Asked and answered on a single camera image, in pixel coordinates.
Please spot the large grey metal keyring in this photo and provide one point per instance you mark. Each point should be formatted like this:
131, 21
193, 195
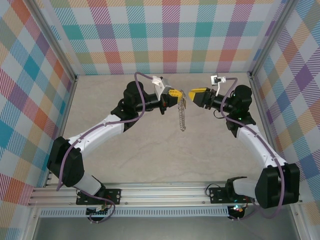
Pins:
182, 117

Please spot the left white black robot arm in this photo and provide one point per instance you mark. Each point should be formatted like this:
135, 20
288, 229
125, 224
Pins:
100, 130

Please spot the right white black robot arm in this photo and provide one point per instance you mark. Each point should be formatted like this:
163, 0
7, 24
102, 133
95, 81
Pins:
257, 145

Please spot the circuit board with orange part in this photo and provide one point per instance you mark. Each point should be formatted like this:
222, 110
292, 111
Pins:
238, 210

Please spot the circuit board with green connector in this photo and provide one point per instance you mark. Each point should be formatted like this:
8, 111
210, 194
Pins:
98, 212

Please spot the grey sheet metal panel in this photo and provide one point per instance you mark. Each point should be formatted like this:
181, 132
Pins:
162, 228

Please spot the aluminium side rail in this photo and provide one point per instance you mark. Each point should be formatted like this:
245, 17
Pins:
66, 112
260, 100

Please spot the aluminium corner post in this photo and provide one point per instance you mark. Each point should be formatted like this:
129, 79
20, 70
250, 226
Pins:
272, 40
53, 42

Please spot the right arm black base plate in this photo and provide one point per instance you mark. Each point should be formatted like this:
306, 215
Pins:
216, 195

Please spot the aluminium mounting rail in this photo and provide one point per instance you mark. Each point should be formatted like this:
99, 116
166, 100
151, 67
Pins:
162, 195

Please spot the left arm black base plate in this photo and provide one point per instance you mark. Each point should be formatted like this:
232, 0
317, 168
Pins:
113, 196

